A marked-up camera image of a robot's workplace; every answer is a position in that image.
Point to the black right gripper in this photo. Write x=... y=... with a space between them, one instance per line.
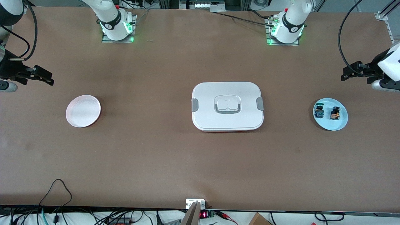
x=9 y=69

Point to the small white labelled box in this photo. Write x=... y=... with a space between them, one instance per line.
x=190 y=203

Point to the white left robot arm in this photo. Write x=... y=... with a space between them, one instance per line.
x=292 y=22

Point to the aluminium extrusion rail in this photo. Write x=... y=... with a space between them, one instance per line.
x=389 y=28

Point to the orange push button switch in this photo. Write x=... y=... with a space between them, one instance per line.
x=335 y=114

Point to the red alligator clip lead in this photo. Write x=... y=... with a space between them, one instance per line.
x=225 y=215

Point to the pink round plate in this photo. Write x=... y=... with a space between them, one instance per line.
x=82 y=111

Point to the green push button switch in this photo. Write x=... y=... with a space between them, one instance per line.
x=319 y=112

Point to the red LED display module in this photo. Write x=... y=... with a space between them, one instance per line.
x=203 y=214

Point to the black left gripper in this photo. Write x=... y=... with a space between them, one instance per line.
x=373 y=66

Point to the white lidded lunch box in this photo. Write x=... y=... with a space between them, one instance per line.
x=228 y=118

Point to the brown cardboard box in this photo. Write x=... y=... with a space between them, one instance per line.
x=257 y=220

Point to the aluminium frame with light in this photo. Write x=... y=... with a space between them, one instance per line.
x=203 y=4

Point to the wooden beam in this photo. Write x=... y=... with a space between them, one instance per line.
x=192 y=217

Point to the light blue round plate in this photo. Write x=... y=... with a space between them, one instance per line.
x=340 y=123

